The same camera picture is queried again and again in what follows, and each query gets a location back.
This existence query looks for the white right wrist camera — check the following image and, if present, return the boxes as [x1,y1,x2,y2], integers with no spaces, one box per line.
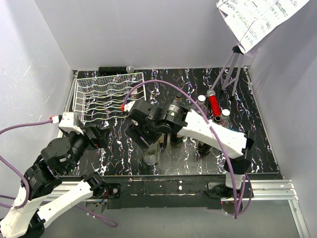
[121,101,138,126]

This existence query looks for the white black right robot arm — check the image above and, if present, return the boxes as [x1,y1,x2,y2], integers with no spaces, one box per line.
[121,99,254,197]

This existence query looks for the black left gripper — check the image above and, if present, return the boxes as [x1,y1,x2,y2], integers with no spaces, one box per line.
[64,122,111,174]

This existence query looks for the small bottle white cap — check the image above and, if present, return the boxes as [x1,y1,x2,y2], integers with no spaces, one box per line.
[220,109,230,129]

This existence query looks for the aluminium frame rail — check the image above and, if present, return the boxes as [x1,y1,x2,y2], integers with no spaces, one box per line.
[21,70,310,238]

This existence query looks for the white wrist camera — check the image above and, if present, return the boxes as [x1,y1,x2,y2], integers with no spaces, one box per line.
[121,101,138,126]
[50,112,84,134]

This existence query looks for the dark green wine bottle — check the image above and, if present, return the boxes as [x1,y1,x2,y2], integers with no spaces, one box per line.
[158,134,168,147]

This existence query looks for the clear bottle white cap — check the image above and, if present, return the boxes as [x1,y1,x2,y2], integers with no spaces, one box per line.
[197,95,208,116]

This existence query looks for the clear bottle black cap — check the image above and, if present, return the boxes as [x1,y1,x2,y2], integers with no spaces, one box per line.
[175,92,182,102]

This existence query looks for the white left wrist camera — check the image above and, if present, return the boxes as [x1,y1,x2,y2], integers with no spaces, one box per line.
[50,112,84,134]

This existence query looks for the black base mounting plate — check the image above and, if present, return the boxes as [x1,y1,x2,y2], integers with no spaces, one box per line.
[98,175,248,211]

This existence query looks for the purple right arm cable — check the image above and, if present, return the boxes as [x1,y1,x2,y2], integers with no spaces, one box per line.
[123,79,255,220]

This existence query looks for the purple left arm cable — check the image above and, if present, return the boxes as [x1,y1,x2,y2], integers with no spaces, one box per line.
[0,118,54,210]

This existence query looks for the red glitter tube bottle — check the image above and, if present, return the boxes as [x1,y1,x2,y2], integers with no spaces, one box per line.
[207,89,221,117]

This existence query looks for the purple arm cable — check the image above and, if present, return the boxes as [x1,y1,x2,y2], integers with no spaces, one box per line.
[0,118,54,210]
[123,79,255,220]

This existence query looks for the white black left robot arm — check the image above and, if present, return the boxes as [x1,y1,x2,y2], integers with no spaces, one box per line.
[0,124,109,238]

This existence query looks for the white printed paper sheets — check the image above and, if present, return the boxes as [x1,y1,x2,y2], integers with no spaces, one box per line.
[216,0,308,54]

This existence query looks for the purple tripod stand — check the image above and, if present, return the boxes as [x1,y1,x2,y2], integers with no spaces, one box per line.
[211,46,244,97]

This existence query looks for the white wire wine rack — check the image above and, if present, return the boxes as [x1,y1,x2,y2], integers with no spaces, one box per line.
[72,72,144,123]

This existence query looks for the dark wine bottle open neck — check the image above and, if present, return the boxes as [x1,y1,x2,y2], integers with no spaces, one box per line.
[170,133,184,144]

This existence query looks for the olive green wine bottle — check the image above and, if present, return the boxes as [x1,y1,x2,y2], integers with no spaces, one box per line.
[197,116,223,156]

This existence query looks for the clear round glass bottle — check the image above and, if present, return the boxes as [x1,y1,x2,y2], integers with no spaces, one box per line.
[142,142,160,166]

